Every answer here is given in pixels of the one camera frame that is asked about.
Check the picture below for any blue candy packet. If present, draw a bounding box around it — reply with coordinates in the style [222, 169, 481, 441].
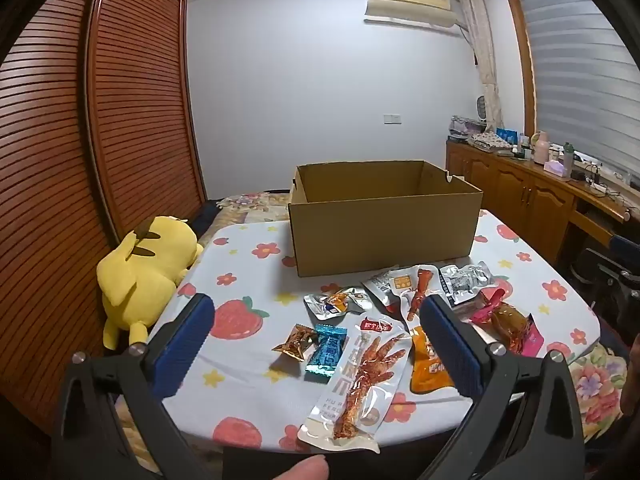
[304, 323, 349, 379]

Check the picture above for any brown louvered wardrobe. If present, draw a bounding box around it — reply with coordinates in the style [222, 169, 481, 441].
[0, 0, 209, 443]

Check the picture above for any striped window blind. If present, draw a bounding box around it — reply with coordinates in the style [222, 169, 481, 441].
[514, 0, 640, 183]

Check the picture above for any wooden cabinet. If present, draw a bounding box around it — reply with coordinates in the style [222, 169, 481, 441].
[445, 137, 634, 272]

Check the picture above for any wall air conditioner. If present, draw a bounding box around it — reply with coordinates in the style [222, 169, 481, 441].
[364, 0, 462, 27]

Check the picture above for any pink thermos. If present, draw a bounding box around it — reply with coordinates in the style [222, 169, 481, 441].
[532, 131, 550, 166]

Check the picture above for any silver packet black print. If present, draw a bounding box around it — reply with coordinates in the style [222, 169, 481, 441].
[438, 261, 496, 307]

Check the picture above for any dark navy cloth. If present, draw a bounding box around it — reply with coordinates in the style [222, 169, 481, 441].
[192, 200, 222, 242]

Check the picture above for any long chicken foot packet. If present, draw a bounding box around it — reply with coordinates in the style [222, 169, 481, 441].
[297, 316, 414, 454]

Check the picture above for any person's left hand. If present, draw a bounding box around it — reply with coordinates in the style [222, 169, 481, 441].
[272, 454, 331, 480]

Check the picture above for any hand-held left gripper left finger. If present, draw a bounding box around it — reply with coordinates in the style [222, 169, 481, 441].
[50, 292, 223, 480]

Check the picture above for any yellow plush toy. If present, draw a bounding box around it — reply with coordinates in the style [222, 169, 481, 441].
[97, 215, 205, 350]

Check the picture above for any pile of folded cloth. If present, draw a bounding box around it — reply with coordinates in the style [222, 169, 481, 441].
[467, 131, 516, 152]

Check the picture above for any pink packet brown meat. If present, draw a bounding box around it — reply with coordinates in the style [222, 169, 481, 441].
[469, 289, 546, 357]

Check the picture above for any brown cardboard box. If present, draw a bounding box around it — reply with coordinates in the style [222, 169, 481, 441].
[287, 160, 484, 279]

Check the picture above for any dark chair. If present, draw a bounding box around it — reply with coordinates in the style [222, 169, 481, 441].
[582, 234, 640, 321]

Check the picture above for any small silver packet orange print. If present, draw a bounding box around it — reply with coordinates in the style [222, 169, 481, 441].
[304, 287, 374, 322]

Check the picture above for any white packet orange label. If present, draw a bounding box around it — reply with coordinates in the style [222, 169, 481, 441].
[362, 263, 451, 322]

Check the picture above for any fruit print tablecloth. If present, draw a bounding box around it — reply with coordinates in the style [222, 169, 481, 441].
[145, 207, 602, 455]

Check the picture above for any white power strip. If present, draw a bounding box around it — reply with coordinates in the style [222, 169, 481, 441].
[582, 180, 626, 201]

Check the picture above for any floral bed sheet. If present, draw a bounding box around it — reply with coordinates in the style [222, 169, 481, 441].
[215, 190, 632, 441]

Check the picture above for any wooden window frame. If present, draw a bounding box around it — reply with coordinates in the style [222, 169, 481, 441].
[502, 0, 538, 136]

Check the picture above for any small orange spicy snack packet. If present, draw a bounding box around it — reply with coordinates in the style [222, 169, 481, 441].
[271, 324, 321, 363]

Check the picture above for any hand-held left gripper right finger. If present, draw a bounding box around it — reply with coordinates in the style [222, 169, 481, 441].
[419, 293, 587, 480]

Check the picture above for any floral curtain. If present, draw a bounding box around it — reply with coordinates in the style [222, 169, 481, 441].
[456, 0, 504, 132]

